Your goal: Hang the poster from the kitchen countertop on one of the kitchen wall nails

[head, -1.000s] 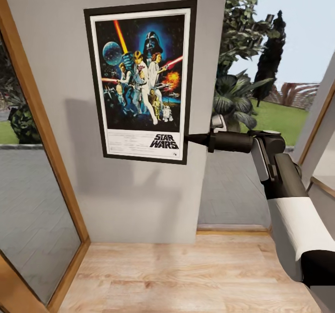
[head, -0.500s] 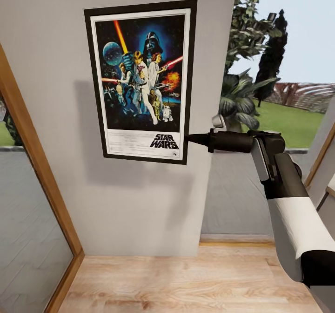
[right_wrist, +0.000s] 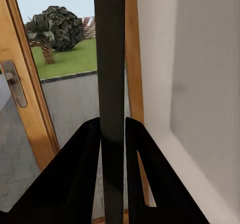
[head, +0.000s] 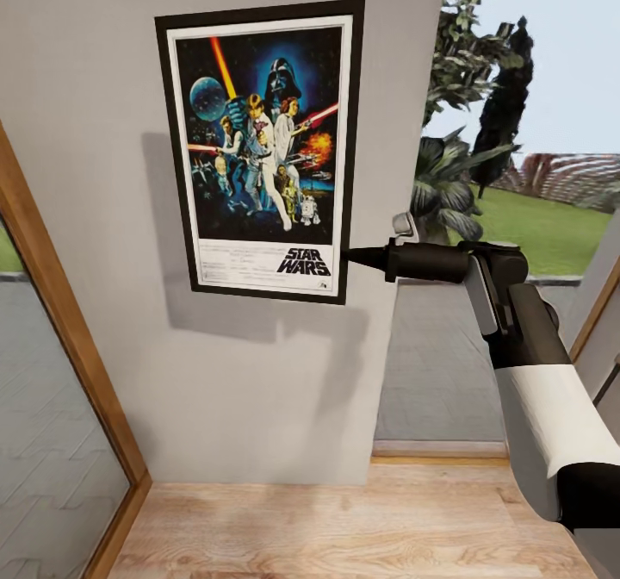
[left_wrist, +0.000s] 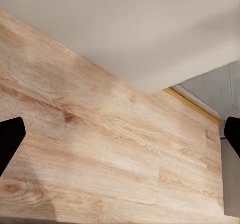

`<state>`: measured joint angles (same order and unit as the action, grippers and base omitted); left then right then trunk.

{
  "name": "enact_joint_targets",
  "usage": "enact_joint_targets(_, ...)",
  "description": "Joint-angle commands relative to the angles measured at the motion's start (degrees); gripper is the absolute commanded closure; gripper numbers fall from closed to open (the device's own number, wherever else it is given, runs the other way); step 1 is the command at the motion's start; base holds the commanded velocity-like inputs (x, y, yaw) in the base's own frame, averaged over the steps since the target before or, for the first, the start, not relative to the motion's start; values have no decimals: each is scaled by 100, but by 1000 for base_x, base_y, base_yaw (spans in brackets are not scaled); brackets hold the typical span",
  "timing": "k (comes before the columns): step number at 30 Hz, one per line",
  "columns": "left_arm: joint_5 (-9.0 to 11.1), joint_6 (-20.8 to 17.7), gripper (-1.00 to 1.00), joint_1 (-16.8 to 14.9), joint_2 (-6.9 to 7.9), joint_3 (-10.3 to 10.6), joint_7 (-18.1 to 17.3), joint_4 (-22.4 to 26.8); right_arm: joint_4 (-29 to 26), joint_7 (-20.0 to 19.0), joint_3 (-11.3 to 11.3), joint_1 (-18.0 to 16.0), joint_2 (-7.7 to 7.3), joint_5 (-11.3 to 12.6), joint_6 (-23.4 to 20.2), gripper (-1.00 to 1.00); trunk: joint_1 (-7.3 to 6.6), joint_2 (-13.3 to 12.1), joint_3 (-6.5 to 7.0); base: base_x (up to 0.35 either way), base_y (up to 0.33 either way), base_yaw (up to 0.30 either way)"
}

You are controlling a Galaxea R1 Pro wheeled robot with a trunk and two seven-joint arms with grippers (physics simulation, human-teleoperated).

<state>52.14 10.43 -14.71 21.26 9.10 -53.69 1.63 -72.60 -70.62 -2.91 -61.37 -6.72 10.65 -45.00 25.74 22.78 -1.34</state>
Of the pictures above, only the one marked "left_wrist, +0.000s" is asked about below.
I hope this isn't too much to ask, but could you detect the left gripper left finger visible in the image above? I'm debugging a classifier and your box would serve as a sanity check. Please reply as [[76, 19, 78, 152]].
[[0, 117, 26, 177]]

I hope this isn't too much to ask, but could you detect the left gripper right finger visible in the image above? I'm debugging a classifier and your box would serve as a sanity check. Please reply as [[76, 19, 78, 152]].
[[224, 116, 240, 157]]

